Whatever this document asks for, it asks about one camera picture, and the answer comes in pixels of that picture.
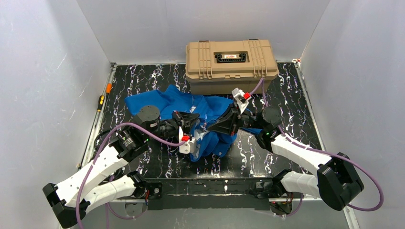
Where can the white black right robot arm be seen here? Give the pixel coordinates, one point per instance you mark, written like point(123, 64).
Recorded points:
point(331, 178)

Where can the tan plastic toolbox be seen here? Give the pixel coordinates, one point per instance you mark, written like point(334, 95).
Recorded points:
point(218, 67)

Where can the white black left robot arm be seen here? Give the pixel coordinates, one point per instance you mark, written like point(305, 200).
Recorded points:
point(93, 185)

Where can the orange handled screwdriver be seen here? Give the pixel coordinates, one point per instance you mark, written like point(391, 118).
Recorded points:
point(108, 88)

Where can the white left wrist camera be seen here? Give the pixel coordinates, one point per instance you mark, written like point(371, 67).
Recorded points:
point(189, 142)

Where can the yellow black handled screwdriver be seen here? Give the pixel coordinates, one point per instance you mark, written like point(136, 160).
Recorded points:
point(100, 103)

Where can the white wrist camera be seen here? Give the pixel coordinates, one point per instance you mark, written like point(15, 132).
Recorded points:
point(189, 142)
point(241, 99)

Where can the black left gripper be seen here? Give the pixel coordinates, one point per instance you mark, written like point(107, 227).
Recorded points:
point(178, 121)

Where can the blue zip jacket white lining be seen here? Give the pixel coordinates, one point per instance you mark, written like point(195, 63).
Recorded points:
point(208, 107)

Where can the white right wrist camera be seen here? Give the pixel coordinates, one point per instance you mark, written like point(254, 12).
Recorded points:
point(241, 99)

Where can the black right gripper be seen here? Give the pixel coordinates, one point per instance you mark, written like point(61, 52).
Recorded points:
point(235, 119)

